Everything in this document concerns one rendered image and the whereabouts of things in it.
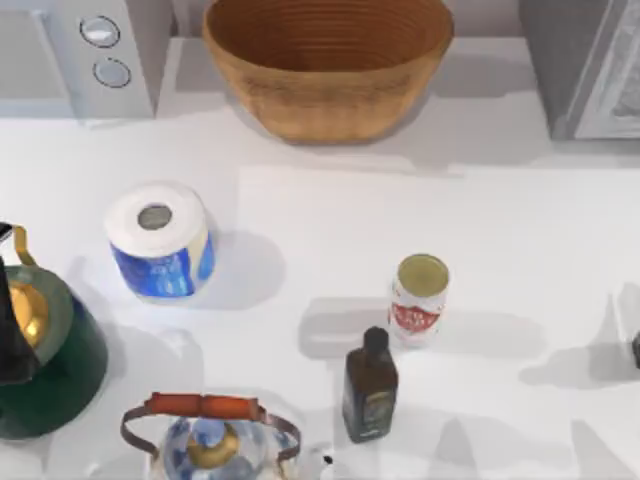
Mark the green kettle with gold lid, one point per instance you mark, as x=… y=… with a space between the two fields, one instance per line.
x=70 y=365

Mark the red and white can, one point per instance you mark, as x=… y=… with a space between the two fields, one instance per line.
x=419 y=310

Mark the dark brown bottle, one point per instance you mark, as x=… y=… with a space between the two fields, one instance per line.
x=370 y=395

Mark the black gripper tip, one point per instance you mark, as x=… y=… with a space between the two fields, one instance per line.
x=15 y=340

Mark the round microwave knob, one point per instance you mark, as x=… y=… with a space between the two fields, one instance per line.
x=100 y=31
x=112 y=72

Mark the toilet roll with blue wrapper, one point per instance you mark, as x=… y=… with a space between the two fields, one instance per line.
x=160 y=250

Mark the brown woven basket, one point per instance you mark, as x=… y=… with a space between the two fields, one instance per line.
x=325 y=95

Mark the pale microwave oven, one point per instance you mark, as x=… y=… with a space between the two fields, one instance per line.
x=45 y=60

